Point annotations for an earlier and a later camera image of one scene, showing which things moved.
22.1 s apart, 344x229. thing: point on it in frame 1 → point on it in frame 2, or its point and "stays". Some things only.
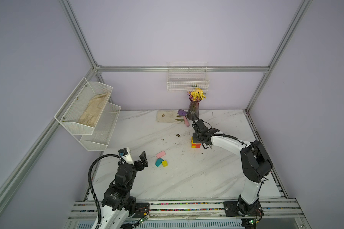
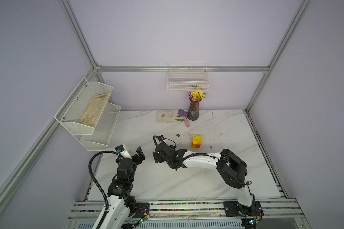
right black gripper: x=195 y=140 → x=157 y=156
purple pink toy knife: x=183 y=112 stays
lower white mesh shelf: x=99 y=140 stays
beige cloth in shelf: x=91 y=114 stays
